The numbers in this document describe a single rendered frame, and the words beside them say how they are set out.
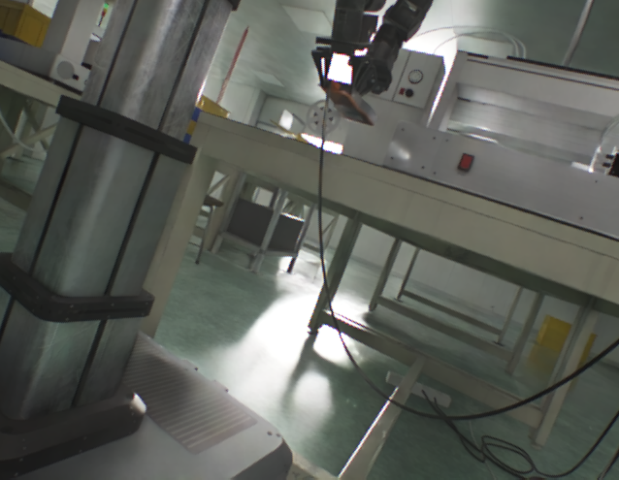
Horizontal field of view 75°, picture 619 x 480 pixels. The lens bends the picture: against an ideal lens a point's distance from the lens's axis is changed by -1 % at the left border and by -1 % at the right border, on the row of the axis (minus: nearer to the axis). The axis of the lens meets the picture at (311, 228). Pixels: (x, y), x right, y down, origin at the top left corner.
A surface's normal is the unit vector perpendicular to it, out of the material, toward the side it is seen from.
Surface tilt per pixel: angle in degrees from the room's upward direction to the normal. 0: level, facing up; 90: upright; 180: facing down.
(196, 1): 90
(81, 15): 90
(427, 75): 90
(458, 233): 90
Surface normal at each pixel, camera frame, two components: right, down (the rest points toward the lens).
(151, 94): 0.82, 0.33
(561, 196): -0.36, -0.10
